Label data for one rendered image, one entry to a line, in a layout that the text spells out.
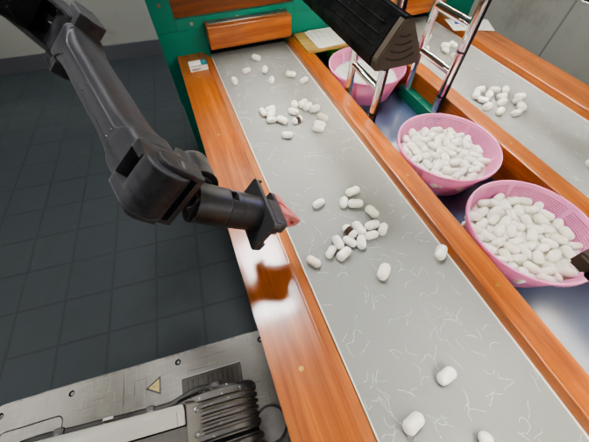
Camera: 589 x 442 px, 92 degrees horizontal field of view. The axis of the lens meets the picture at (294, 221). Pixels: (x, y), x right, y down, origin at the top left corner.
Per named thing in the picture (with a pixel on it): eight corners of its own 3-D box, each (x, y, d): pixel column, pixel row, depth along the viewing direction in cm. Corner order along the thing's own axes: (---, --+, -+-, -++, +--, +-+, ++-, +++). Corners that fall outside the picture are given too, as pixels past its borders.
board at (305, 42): (307, 54, 103) (308, 51, 102) (293, 37, 111) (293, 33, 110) (386, 39, 110) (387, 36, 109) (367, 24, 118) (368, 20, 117)
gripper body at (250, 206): (264, 179, 48) (224, 167, 43) (285, 227, 42) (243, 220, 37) (244, 204, 51) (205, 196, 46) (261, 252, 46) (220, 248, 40)
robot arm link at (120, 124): (34, 48, 49) (62, -9, 46) (72, 67, 54) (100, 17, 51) (117, 230, 32) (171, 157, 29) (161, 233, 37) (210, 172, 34)
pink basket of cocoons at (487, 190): (503, 320, 59) (535, 306, 51) (426, 221, 73) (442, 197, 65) (596, 277, 64) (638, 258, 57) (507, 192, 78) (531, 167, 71)
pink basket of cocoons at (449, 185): (450, 222, 73) (470, 199, 65) (369, 167, 84) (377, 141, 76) (500, 171, 83) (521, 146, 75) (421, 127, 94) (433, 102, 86)
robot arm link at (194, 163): (122, 217, 33) (162, 161, 31) (114, 162, 40) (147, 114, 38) (207, 240, 42) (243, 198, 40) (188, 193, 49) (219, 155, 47)
